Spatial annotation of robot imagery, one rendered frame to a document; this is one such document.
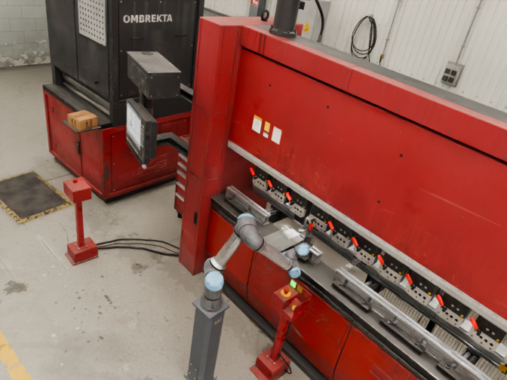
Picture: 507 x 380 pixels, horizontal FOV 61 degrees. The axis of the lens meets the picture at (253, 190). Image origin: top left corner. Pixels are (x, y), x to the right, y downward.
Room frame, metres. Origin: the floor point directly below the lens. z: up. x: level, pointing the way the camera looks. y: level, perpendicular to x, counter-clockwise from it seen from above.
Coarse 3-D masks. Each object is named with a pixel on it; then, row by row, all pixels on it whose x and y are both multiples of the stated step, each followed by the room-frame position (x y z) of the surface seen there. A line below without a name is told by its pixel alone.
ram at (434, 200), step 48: (240, 96) 3.17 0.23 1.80; (288, 96) 2.85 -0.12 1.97; (336, 96) 2.60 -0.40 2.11; (240, 144) 3.12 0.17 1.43; (288, 144) 2.79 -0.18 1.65; (336, 144) 2.53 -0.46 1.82; (384, 144) 2.33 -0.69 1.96; (432, 144) 2.15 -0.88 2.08; (336, 192) 2.47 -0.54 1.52; (384, 192) 2.26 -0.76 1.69; (432, 192) 2.09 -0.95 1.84; (480, 192) 1.94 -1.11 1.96; (384, 240) 2.19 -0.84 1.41; (432, 240) 2.01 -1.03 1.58; (480, 240) 1.87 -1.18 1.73; (480, 288) 1.80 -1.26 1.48
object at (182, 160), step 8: (184, 136) 3.97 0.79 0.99; (184, 160) 3.83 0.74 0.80; (184, 168) 3.83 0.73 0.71; (176, 176) 3.94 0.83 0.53; (184, 176) 3.82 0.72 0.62; (176, 184) 3.93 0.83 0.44; (184, 184) 3.84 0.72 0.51; (176, 192) 3.91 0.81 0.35; (184, 192) 3.83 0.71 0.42; (176, 200) 3.93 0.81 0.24; (176, 208) 3.91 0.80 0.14
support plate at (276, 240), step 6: (288, 228) 2.70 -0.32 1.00; (270, 234) 2.58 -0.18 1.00; (276, 234) 2.60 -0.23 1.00; (270, 240) 2.52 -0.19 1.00; (276, 240) 2.53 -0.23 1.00; (282, 240) 2.55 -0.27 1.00; (288, 240) 2.56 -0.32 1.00; (294, 240) 2.57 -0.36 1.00; (300, 240) 2.59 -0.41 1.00; (276, 246) 2.46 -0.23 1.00; (282, 246) 2.47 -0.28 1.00; (288, 246) 2.49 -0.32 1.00
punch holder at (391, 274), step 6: (384, 258) 2.16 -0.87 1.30; (390, 258) 2.13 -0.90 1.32; (384, 264) 2.15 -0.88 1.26; (390, 264) 2.12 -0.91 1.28; (396, 264) 2.10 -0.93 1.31; (402, 264) 2.08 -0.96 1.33; (378, 270) 2.16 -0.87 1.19; (384, 270) 2.13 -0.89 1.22; (390, 270) 2.11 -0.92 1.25; (396, 270) 2.09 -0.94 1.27; (402, 270) 2.07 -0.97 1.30; (408, 270) 2.12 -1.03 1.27; (384, 276) 2.12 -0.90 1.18; (390, 276) 2.10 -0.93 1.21; (396, 276) 2.08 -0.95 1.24; (402, 276) 2.09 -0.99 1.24; (396, 282) 2.07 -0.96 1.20
